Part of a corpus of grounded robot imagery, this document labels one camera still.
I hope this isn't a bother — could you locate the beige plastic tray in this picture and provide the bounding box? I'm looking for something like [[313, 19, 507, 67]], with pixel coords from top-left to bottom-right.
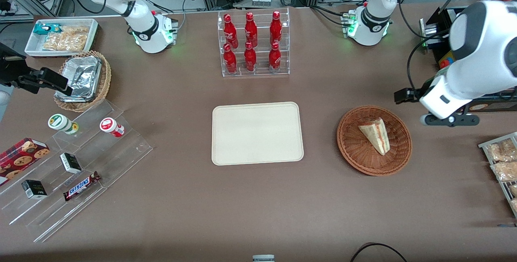
[[212, 101, 304, 166]]

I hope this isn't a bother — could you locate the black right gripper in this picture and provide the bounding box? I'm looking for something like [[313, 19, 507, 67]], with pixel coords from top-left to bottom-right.
[[0, 43, 74, 96]]

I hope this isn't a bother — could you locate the clear bag of crackers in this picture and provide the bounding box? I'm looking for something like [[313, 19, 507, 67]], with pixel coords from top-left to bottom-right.
[[42, 26, 90, 52]]

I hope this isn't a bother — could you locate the green lid cup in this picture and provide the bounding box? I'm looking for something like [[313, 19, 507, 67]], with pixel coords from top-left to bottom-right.
[[48, 114, 79, 135]]

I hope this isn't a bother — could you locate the brown wicker basket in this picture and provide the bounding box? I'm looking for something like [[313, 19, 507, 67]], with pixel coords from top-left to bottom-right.
[[336, 105, 412, 176]]

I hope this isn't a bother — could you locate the Snickers chocolate bar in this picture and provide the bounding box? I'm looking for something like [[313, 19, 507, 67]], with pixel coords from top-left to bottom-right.
[[63, 171, 101, 202]]

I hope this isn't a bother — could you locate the triangular sandwich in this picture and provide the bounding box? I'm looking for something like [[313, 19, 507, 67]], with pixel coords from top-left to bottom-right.
[[358, 118, 391, 156]]

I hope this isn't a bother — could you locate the teal snack packet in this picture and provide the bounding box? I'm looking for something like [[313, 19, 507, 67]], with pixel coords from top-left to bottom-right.
[[33, 23, 62, 36]]

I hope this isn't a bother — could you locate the white plastic bin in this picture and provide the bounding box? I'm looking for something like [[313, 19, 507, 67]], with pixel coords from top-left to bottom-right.
[[24, 18, 99, 58]]

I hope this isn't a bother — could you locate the clear acrylic bottle rack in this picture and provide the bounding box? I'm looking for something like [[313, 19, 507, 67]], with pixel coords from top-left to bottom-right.
[[217, 8, 290, 78]]

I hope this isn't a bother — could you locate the light wicker basket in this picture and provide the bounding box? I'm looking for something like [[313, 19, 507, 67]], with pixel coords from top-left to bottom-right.
[[54, 50, 112, 113]]

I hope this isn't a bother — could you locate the black looped cable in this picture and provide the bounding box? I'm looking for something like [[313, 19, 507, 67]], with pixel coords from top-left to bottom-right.
[[349, 243, 408, 262]]

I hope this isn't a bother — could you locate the red cola bottle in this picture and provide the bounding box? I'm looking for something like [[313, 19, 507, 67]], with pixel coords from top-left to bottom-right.
[[244, 41, 257, 72], [269, 42, 282, 71], [270, 10, 283, 46], [223, 43, 237, 74], [223, 14, 239, 48], [244, 12, 258, 48]]

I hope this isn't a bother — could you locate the small black carton box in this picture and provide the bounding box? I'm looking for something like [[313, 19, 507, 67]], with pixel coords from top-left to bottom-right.
[[60, 153, 82, 174], [21, 180, 48, 200]]

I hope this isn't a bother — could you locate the red plaid cookie box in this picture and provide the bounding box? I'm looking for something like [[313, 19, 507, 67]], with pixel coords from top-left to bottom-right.
[[0, 138, 50, 187]]

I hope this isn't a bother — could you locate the aluminium foil tray stack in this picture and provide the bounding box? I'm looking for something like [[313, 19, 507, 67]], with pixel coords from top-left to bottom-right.
[[55, 55, 102, 103]]

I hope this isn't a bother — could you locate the clear acrylic stepped display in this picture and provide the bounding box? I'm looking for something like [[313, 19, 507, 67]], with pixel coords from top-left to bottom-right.
[[0, 99, 154, 243]]

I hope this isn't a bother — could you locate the black food warmer machine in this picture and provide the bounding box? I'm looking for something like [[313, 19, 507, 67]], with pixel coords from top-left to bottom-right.
[[419, 0, 517, 113]]

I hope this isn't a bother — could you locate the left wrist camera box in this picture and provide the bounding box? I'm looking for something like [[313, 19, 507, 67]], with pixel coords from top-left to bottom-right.
[[394, 87, 425, 104]]

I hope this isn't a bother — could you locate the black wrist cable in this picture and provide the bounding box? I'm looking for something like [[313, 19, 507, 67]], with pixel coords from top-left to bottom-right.
[[406, 29, 450, 91]]

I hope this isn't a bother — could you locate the grey wire rack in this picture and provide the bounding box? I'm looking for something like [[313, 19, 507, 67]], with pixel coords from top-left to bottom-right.
[[478, 132, 517, 219]]

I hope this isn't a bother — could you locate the red lid cup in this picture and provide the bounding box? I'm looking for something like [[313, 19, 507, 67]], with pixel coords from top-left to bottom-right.
[[100, 117, 125, 138]]

